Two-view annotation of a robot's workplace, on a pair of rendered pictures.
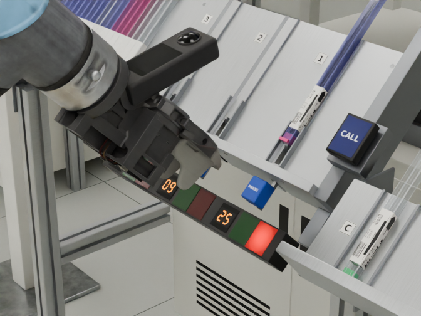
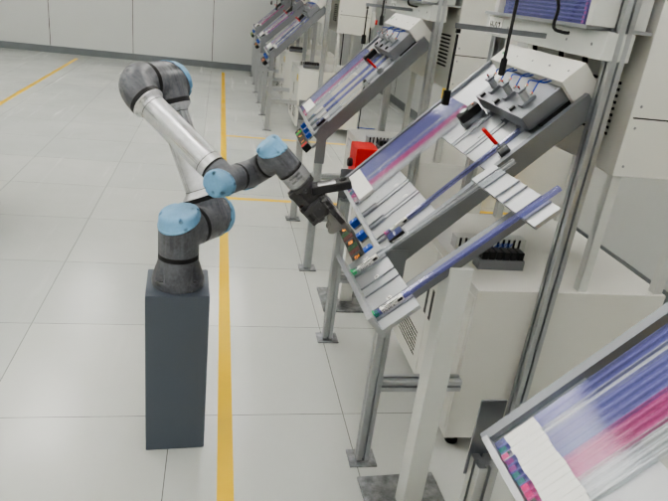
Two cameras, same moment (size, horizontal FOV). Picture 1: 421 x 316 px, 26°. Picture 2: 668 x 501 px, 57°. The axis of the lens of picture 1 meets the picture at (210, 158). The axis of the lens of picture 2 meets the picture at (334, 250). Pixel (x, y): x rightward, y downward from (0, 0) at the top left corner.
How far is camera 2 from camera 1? 0.99 m
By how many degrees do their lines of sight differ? 26
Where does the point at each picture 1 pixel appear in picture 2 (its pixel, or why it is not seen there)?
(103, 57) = (301, 174)
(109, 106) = (300, 192)
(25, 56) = (273, 166)
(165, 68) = (327, 186)
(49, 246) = (336, 272)
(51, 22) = (283, 157)
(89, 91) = (293, 184)
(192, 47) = (340, 182)
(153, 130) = (316, 206)
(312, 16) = (498, 209)
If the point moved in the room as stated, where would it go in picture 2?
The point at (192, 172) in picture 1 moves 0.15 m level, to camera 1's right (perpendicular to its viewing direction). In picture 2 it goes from (334, 228) to (380, 243)
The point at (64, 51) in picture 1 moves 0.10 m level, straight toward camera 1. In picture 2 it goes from (286, 168) to (269, 176)
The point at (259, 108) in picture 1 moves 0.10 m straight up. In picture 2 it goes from (388, 221) to (393, 190)
